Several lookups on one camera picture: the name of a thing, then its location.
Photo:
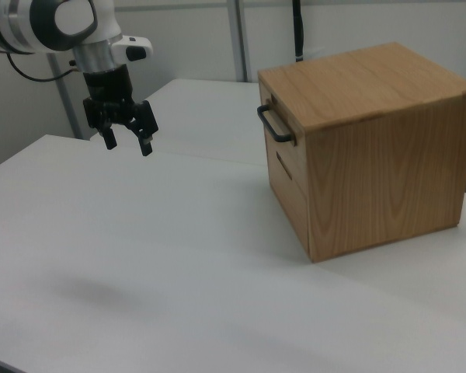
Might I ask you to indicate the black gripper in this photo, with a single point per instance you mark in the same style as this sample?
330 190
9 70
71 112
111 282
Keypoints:
108 87

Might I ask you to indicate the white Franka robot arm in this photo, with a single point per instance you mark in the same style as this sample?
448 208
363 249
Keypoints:
74 19

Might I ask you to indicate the wooden drawer with slot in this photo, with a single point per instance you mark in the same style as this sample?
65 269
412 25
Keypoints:
291 210

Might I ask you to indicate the wooden drawer cabinet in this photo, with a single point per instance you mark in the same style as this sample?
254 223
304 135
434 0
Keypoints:
373 175

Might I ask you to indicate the grey aluminium partition post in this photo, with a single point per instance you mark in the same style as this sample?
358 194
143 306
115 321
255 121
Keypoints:
64 101
238 39

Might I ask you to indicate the black camera stand pole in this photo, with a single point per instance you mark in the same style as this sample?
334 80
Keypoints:
298 31

